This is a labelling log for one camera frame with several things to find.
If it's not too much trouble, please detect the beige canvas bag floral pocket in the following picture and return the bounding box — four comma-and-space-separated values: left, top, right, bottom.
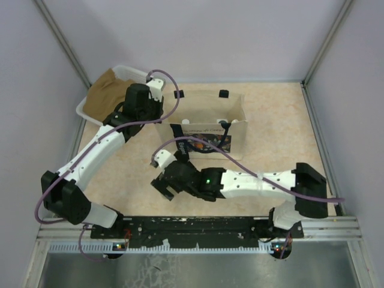
155, 89, 248, 160

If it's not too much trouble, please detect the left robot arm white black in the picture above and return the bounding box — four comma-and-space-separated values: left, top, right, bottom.
39, 79, 164, 238

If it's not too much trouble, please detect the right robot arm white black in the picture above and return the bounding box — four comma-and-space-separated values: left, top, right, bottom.
151, 149, 329, 238

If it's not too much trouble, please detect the brown cloth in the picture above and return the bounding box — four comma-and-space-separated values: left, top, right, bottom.
83, 68, 135, 122

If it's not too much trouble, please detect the white plastic basket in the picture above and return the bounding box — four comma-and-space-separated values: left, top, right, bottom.
76, 65, 146, 126

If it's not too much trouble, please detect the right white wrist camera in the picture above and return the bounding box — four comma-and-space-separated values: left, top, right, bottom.
151, 149, 176, 170

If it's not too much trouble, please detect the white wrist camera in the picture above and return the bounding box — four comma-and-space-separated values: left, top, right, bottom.
151, 149, 176, 170
146, 78, 166, 102

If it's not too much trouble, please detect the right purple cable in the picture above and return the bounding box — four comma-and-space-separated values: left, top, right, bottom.
151, 136, 346, 260

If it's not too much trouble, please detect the purple cable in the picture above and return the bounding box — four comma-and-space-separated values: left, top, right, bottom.
34, 69, 181, 263
151, 136, 346, 260

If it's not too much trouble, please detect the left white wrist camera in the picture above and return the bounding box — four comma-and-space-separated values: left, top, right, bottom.
146, 78, 166, 102

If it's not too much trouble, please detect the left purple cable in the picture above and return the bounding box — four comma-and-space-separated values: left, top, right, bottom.
34, 69, 181, 263

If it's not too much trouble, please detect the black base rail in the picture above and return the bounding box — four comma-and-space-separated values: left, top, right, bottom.
91, 217, 304, 251

